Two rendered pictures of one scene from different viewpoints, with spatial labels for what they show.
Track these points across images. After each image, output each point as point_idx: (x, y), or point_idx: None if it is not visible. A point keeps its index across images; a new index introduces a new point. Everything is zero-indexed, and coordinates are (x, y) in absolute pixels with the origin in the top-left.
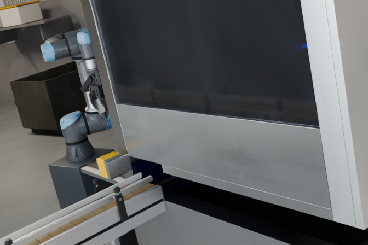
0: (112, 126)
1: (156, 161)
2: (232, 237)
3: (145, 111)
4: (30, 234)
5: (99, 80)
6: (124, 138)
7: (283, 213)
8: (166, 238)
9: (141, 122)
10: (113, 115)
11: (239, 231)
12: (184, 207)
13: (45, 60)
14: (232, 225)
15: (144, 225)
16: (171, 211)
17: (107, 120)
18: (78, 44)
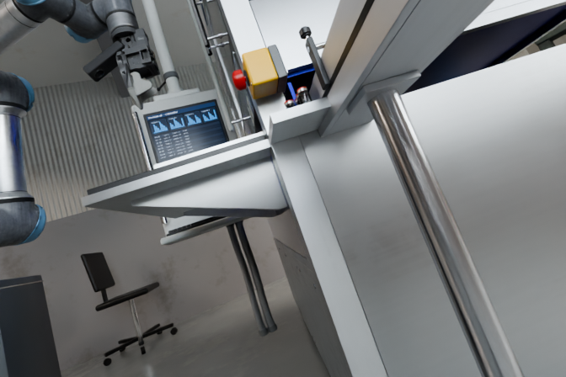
0: (235, 40)
1: None
2: (495, 84)
3: None
4: None
5: (144, 40)
6: (267, 47)
7: None
8: (374, 177)
9: (311, 7)
10: (239, 21)
11: (502, 69)
12: (408, 92)
13: None
14: (491, 68)
15: (315, 189)
16: None
17: (36, 216)
18: (94, 2)
